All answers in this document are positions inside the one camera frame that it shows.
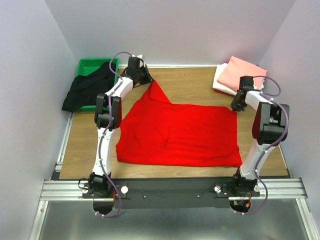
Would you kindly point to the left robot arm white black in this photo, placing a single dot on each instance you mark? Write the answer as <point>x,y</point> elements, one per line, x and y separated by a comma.
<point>108,117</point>

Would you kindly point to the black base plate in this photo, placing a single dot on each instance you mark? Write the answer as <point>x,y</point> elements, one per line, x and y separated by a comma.
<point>167,193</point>

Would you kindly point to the white folded t shirt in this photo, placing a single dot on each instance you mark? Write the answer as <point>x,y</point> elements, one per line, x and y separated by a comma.
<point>221,87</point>

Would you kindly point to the pink folded t shirt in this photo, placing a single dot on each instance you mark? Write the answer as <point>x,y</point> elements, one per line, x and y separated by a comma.
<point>236,68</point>

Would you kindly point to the aluminium frame rail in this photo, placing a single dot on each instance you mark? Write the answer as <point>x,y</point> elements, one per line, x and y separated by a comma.
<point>286,188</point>

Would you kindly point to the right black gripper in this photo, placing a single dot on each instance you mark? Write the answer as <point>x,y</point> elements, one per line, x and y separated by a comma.
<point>236,104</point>

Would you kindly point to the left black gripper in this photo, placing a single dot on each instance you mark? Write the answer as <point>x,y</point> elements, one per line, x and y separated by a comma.
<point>146,77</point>

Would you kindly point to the green plastic bin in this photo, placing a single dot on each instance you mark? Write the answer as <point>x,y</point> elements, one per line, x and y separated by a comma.
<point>87,66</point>

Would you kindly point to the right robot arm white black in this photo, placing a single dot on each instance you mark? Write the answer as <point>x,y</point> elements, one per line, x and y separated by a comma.
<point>270,127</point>

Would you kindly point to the black t shirt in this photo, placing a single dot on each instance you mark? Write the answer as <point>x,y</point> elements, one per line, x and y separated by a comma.
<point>84,89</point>

